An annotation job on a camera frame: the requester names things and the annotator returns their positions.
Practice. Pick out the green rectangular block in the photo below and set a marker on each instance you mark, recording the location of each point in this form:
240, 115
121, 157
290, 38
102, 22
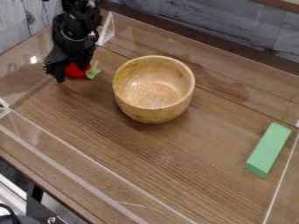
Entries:
268, 150

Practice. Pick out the red plush fruit green leaf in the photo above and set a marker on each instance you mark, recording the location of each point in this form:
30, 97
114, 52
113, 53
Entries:
90, 72

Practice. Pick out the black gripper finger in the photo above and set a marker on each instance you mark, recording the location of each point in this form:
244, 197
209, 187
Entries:
58, 71
84, 57

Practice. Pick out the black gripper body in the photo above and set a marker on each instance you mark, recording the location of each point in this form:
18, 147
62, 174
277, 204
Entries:
63, 51

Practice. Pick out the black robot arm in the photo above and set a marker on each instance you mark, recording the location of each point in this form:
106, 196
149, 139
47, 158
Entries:
74, 34

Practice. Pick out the black table leg bracket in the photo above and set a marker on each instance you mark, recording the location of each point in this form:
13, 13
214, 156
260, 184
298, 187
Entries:
46, 209

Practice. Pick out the wooden bowl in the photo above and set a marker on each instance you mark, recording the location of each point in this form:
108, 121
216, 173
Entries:
153, 87

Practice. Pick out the clear acrylic corner bracket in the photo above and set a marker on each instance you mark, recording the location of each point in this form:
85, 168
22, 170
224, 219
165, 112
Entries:
108, 30

